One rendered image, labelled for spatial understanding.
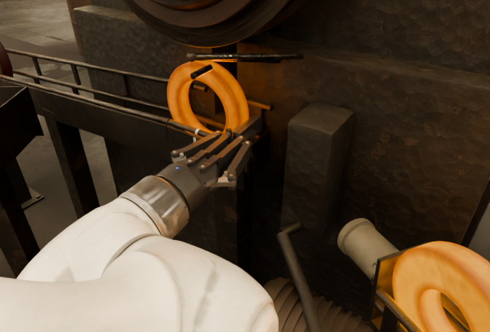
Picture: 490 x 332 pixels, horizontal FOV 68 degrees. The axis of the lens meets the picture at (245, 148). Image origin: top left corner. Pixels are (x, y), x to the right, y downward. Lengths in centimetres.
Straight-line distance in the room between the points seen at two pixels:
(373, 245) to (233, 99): 33
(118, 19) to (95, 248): 62
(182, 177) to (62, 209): 130
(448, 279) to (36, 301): 36
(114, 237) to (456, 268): 35
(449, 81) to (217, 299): 43
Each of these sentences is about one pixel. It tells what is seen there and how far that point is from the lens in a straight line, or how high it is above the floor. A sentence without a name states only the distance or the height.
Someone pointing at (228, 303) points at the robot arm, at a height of 80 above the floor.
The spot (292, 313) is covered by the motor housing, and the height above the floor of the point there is 53.
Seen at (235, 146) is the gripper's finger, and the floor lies 75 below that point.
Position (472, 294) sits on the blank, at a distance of 42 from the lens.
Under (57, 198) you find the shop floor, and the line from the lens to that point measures 185.
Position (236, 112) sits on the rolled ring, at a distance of 65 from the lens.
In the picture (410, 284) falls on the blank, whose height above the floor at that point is 71.
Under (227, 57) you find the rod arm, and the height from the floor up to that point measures 89.
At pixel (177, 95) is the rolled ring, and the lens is 74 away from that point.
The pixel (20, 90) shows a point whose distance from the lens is 104.
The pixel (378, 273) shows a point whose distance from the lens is 49.
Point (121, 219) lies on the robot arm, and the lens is 45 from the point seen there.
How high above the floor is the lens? 106
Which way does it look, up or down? 32 degrees down
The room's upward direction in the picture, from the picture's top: straight up
